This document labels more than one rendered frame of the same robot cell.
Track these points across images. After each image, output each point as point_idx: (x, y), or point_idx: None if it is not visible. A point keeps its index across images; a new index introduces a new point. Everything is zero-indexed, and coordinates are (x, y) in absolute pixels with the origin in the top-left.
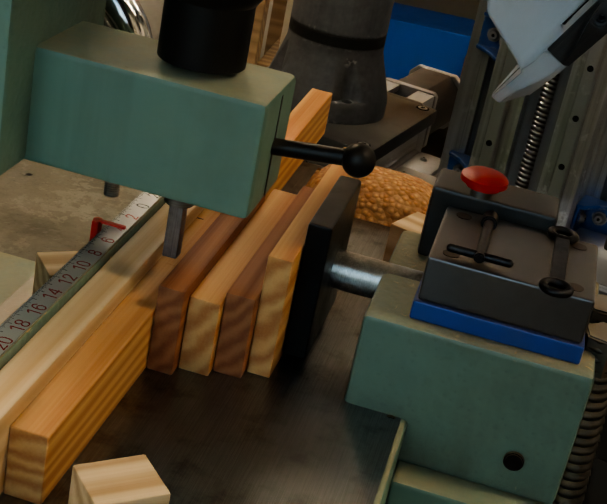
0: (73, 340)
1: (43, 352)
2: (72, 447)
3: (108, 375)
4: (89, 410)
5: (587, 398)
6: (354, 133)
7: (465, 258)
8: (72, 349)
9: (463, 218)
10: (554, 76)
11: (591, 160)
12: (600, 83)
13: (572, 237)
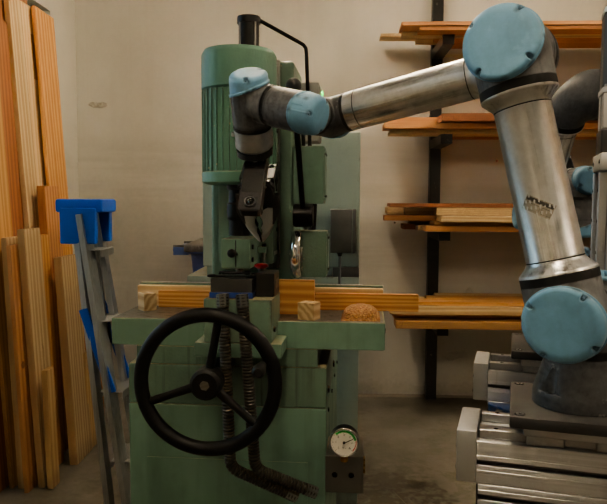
0: (190, 286)
1: (182, 285)
2: (172, 302)
3: (189, 294)
4: (179, 297)
5: (204, 305)
6: (529, 348)
7: (223, 274)
8: (189, 288)
9: (250, 274)
10: (248, 228)
11: None
12: None
13: (246, 275)
